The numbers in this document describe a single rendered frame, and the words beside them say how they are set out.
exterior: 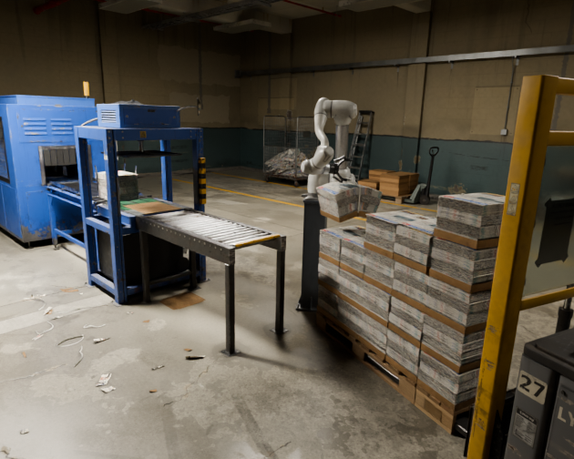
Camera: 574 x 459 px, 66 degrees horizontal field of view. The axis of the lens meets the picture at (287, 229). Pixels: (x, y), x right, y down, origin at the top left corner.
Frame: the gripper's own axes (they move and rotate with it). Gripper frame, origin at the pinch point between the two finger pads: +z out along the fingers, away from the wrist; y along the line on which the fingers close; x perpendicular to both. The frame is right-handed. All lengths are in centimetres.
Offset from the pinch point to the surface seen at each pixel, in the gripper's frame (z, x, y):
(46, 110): -216, -342, -15
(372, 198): 12.6, 14.6, 18.6
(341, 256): -12, 20, 62
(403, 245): -11, 83, 35
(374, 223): -13, 54, 29
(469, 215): -12, 127, 7
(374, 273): -10, 60, 61
